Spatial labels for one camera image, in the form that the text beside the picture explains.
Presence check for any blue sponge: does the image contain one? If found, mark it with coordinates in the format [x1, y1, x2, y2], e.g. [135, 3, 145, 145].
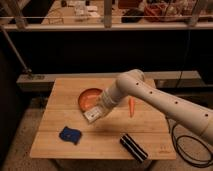
[59, 126, 82, 145]

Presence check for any white plastic bottle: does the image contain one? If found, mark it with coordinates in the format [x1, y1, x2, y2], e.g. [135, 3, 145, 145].
[84, 107, 102, 123]

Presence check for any metal railing frame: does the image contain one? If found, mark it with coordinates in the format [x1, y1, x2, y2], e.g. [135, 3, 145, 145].
[0, 0, 213, 77]

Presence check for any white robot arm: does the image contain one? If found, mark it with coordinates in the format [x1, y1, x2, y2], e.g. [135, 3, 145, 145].
[98, 69, 213, 145]

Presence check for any orange ceramic bowl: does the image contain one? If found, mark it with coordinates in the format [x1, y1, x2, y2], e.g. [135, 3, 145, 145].
[78, 88, 102, 112]

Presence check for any orange carrot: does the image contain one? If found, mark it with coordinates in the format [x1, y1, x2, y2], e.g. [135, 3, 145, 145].
[129, 97, 135, 117]

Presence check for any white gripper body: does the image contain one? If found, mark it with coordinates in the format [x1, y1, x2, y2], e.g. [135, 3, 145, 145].
[97, 101, 111, 117]

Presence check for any grey ledge beam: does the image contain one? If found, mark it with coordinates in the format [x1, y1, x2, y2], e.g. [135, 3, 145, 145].
[16, 71, 203, 92]

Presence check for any wooden table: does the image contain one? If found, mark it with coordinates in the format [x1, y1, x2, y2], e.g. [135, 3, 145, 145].
[30, 78, 176, 160]

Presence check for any black striped box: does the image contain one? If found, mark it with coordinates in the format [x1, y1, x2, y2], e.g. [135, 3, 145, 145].
[120, 134, 148, 163]

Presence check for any black cable on floor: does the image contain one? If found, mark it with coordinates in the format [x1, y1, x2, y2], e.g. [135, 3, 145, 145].
[168, 116, 213, 169]

